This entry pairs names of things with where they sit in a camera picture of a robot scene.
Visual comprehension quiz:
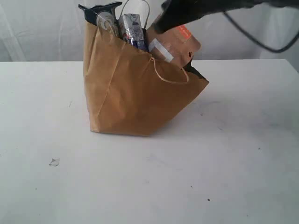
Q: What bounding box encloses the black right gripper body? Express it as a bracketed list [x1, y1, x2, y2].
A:
[161, 0, 253, 19]

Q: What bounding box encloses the brown coffee pouch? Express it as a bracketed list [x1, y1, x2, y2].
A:
[146, 25, 201, 68]

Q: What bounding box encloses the small white milk carton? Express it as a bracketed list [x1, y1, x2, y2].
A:
[118, 14, 149, 52]

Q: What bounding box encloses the spaghetti packet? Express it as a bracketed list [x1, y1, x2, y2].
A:
[78, 1, 122, 37]

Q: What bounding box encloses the brown paper shopping bag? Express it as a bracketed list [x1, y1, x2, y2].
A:
[84, 13, 208, 135]

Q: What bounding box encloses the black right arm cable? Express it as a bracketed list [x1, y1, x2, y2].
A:
[223, 11, 299, 53]

